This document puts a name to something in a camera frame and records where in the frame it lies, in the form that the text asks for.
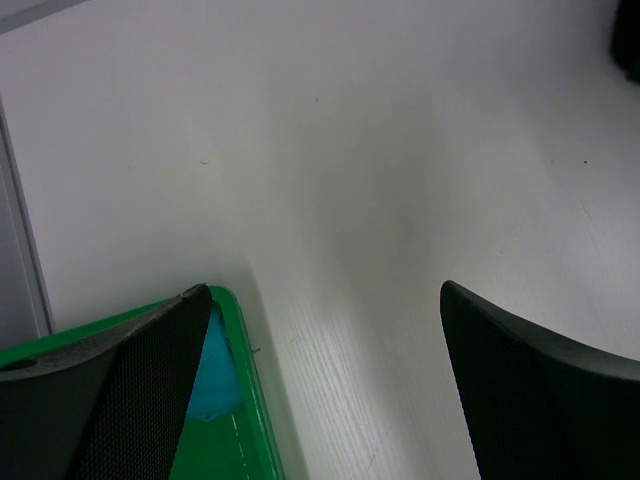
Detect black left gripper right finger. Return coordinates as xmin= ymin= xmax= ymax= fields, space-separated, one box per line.
xmin=440 ymin=281 xmax=639 ymax=479

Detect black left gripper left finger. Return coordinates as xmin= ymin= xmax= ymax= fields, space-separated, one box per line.
xmin=1 ymin=284 xmax=212 ymax=479

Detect rolled blue t shirt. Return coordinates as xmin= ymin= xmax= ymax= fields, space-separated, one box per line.
xmin=186 ymin=308 xmax=243 ymax=422

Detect green plastic tray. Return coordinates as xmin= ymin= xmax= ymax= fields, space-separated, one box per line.
xmin=31 ymin=285 xmax=284 ymax=479

